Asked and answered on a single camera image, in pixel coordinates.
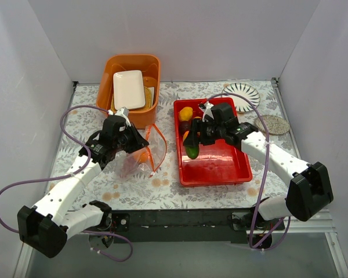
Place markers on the white striped round plate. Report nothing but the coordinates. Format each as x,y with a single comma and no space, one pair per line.
246,91

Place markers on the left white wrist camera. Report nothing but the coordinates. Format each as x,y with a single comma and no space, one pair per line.
124,112

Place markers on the orange green mango toy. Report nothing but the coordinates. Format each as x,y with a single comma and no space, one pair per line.
192,152

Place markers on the dark brown passion fruit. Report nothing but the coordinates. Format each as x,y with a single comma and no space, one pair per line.
184,126

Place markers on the floral table mat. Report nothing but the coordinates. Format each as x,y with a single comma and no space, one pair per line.
163,190

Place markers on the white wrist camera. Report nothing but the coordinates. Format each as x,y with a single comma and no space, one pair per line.
207,112
124,112

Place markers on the orange plastic bin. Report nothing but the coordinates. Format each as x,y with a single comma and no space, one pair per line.
150,67

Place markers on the yellow mango toy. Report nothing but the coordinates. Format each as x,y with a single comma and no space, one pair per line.
185,114

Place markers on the purple grape bunch toy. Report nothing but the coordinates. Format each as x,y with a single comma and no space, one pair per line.
128,167

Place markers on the yellow tray in bin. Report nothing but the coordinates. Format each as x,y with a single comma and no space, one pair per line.
133,98

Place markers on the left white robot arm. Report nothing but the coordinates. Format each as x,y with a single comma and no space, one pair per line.
58,201

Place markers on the orange tangerine toy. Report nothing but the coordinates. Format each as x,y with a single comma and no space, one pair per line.
141,156

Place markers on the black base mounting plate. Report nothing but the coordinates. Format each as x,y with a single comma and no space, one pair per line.
185,234

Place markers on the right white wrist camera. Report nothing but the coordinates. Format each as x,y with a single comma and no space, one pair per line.
207,112

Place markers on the aluminium frame rail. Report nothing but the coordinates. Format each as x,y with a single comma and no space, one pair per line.
96,219

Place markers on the white rectangular plate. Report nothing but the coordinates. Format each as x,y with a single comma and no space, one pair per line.
128,78

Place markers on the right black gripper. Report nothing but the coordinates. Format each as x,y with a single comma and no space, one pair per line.
198,132

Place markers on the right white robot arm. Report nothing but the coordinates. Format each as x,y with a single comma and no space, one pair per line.
309,186

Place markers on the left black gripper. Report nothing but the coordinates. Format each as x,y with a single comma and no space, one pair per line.
134,138

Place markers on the speckled round coaster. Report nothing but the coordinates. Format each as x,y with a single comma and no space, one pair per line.
276,125

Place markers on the red plastic tray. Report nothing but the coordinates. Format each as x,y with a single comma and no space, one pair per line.
217,164

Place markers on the clear zip top bag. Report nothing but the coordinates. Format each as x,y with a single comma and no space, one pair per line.
157,149

